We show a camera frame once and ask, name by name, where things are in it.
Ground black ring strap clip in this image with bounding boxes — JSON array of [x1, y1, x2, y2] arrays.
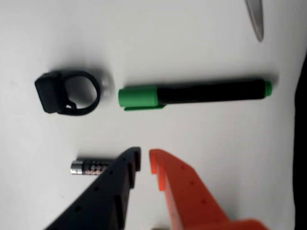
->
[[34, 70, 100, 115]]

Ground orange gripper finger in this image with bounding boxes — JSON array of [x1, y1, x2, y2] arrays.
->
[[149, 149, 268, 230]]

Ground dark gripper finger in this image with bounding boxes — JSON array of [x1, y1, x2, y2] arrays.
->
[[44, 146, 142, 230]]

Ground green marker black barrel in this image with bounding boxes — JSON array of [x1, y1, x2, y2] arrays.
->
[[118, 79, 273, 111]]

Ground black AA battery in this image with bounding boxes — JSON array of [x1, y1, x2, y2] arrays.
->
[[70, 158, 113, 176]]

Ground blue handled scissors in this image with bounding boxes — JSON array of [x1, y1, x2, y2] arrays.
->
[[244, 0, 264, 43]]

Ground black fabric bag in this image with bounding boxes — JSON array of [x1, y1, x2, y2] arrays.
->
[[291, 71, 307, 230]]

